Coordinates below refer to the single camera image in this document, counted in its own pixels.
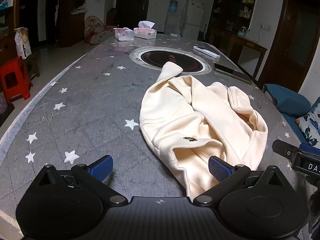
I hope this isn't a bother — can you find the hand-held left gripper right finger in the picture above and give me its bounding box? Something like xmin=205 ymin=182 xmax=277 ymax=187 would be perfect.
xmin=193 ymin=155 xmax=284 ymax=207

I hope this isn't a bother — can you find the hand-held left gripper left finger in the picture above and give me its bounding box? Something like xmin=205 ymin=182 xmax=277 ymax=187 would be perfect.
xmin=37 ymin=155 xmax=128 ymax=207

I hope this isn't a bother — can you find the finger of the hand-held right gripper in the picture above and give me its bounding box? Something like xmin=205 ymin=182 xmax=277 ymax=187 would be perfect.
xmin=299 ymin=143 xmax=320 ymax=154
xmin=272 ymin=139 xmax=300 ymax=159

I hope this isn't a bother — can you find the cream sweatshirt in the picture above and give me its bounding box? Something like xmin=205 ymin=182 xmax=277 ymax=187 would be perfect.
xmin=139 ymin=62 xmax=268 ymax=199

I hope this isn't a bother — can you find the butterfly print pillow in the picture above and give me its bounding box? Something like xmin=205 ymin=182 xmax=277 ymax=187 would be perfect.
xmin=295 ymin=102 xmax=320 ymax=147

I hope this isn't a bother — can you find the blue sofa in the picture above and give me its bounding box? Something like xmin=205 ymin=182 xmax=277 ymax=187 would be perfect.
xmin=261 ymin=84 xmax=320 ymax=155

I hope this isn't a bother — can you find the grey star-print tablecloth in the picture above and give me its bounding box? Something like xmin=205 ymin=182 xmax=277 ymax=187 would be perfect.
xmin=0 ymin=34 xmax=310 ymax=240

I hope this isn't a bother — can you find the black smartphone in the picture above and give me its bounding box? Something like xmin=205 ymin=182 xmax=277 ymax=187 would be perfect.
xmin=213 ymin=63 xmax=252 ymax=85

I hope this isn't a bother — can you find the brown wooden door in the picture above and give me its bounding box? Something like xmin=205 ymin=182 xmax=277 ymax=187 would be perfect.
xmin=257 ymin=0 xmax=320 ymax=93

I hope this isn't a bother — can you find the wooden desk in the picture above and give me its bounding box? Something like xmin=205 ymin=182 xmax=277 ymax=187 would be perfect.
xmin=207 ymin=27 xmax=268 ymax=80

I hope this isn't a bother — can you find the white remote control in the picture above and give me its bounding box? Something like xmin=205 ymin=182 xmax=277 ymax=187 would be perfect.
xmin=193 ymin=45 xmax=220 ymax=59

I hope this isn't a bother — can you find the round black induction cooktop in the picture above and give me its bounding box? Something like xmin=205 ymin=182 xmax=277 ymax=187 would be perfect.
xmin=130 ymin=46 xmax=212 ymax=75

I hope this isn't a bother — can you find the red plastic stool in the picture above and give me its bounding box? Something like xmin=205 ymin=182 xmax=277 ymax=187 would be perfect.
xmin=0 ymin=56 xmax=33 ymax=103

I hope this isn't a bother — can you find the pink white tissue box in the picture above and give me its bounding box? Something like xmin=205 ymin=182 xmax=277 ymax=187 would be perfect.
xmin=114 ymin=27 xmax=135 ymax=41

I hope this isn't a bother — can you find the patterned play tent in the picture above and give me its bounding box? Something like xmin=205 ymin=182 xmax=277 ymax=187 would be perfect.
xmin=84 ymin=16 xmax=117 ymax=45

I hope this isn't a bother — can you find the pink tissue box with tissue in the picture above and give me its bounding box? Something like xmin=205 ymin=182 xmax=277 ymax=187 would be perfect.
xmin=134 ymin=21 xmax=157 ymax=39

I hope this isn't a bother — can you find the tall wooden shelf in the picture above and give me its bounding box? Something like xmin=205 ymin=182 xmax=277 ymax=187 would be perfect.
xmin=60 ymin=0 xmax=88 ymax=47

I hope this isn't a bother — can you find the white paper bag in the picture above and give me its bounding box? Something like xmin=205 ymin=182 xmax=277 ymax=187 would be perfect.
xmin=14 ymin=27 xmax=32 ymax=59

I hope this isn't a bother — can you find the white water dispenser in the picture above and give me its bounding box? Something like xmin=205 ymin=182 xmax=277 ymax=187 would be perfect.
xmin=165 ymin=12 xmax=180 ymax=35

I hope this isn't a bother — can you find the white refrigerator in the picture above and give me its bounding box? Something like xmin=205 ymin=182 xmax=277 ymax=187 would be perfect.
xmin=184 ymin=0 xmax=205 ymax=40

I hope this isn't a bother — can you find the dark wooden shelf cabinet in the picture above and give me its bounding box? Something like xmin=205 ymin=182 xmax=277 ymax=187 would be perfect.
xmin=206 ymin=0 xmax=258 ymax=43

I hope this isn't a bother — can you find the dark wooden door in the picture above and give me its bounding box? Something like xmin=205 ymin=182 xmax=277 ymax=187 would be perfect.
xmin=116 ymin=0 xmax=153 ymax=29

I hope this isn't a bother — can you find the glass-door cabinet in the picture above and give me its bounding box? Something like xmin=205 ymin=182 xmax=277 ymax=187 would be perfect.
xmin=0 ymin=0 xmax=20 ymax=55

